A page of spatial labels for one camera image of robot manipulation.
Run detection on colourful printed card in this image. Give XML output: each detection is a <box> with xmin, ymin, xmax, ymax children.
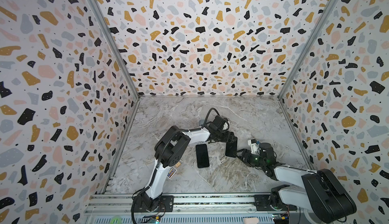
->
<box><xmin>167</xmin><ymin>166</ymin><xmax>177</xmax><ymax>179</ymax></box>

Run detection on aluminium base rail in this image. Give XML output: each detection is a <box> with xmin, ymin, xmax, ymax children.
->
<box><xmin>85</xmin><ymin>193</ymin><xmax>320</xmax><ymax>224</ymax></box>

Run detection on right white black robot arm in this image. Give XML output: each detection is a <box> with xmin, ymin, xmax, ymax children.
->
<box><xmin>234</xmin><ymin>142</ymin><xmax>357</xmax><ymax>224</ymax></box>

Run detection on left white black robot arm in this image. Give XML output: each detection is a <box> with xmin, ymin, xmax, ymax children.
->
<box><xmin>131</xmin><ymin>115</ymin><xmax>238</xmax><ymax>212</ymax></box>

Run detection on black smartphone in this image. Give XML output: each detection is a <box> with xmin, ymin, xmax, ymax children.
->
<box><xmin>196</xmin><ymin>144</ymin><xmax>210</xmax><ymax>168</ymax></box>
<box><xmin>224</xmin><ymin>139</ymin><xmax>238</xmax><ymax>158</ymax></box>

